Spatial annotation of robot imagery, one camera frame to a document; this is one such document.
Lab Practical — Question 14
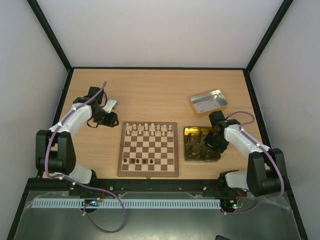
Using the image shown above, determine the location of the silver tin lid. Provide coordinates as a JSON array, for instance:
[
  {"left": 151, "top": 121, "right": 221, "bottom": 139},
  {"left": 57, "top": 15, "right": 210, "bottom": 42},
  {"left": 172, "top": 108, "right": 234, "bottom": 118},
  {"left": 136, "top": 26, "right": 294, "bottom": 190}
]
[{"left": 189, "top": 89, "right": 228, "bottom": 118}]

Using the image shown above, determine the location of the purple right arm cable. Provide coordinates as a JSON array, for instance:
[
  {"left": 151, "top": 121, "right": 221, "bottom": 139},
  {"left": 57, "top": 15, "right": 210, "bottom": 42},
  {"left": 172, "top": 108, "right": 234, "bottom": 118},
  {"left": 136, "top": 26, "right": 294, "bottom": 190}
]
[{"left": 222, "top": 111, "right": 286, "bottom": 216}]

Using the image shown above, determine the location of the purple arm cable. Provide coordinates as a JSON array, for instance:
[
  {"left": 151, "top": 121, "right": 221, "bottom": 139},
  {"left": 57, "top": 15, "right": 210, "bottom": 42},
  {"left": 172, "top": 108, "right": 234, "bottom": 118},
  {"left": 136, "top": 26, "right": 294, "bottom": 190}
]
[
  {"left": 222, "top": 111, "right": 286, "bottom": 216},
  {"left": 44, "top": 80, "right": 127, "bottom": 234}
]

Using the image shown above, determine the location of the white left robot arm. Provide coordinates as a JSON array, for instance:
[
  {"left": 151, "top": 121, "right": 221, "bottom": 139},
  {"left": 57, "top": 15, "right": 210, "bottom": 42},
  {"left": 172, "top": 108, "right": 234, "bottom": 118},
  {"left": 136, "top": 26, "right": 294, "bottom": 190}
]
[{"left": 35, "top": 82, "right": 119, "bottom": 185}]

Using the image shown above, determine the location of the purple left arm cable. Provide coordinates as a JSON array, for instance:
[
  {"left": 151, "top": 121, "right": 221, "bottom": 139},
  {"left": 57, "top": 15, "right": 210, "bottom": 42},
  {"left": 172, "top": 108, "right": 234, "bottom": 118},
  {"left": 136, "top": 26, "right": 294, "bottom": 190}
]
[{"left": 44, "top": 80, "right": 127, "bottom": 234}]

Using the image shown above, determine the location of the white slotted cable duct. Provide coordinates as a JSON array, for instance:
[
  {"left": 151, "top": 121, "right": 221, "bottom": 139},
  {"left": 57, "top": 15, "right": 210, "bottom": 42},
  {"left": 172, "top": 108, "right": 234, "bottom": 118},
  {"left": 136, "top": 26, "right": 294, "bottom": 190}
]
[{"left": 29, "top": 198, "right": 221, "bottom": 210}]

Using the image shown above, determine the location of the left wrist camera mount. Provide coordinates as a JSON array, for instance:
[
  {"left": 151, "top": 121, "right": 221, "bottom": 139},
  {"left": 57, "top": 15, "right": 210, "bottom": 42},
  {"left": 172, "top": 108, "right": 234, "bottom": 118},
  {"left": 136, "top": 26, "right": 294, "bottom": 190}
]
[{"left": 102, "top": 99, "right": 118, "bottom": 114}]

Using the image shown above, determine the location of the gold tin tray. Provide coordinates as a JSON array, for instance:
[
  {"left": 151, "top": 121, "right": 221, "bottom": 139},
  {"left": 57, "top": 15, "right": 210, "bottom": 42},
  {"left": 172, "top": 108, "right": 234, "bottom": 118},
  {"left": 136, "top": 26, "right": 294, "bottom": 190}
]
[{"left": 183, "top": 126, "right": 221, "bottom": 163}]

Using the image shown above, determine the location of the wooden chessboard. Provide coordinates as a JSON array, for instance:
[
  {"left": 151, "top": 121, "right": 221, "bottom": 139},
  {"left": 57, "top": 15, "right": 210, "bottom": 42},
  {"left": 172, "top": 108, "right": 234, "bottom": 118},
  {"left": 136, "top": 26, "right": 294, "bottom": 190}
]
[{"left": 117, "top": 121, "right": 179, "bottom": 178}]

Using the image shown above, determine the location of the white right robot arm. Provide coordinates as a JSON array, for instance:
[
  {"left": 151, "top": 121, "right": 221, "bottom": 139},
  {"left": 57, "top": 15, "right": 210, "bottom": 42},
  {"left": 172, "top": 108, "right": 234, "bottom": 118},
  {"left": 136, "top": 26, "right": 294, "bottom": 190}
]
[{"left": 204, "top": 110, "right": 285, "bottom": 197}]

